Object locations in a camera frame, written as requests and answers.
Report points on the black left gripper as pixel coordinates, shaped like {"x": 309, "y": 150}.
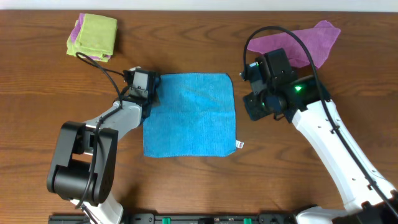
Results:
{"x": 153, "y": 92}

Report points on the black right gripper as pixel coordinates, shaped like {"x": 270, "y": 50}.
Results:
{"x": 250, "y": 101}

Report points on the blue microfiber cloth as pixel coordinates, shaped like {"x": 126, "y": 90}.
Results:
{"x": 196, "y": 117}

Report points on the purple microfiber cloth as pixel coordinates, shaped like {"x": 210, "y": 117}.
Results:
{"x": 318, "y": 40}

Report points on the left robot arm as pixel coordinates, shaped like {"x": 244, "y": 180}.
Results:
{"x": 84, "y": 161}

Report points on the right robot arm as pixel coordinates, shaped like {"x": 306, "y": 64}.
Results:
{"x": 304, "y": 102}

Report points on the folded green cloth top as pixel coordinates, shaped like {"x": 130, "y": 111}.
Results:
{"x": 97, "y": 36}

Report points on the folded green cloth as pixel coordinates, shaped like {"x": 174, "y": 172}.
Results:
{"x": 72, "y": 49}
{"x": 97, "y": 36}

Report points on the folded green cloth bottom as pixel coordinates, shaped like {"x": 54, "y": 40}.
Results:
{"x": 72, "y": 49}

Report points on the folded purple cloth in stack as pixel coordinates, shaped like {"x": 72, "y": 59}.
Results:
{"x": 81, "y": 21}

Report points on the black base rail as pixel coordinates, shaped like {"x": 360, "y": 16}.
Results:
{"x": 150, "y": 218}

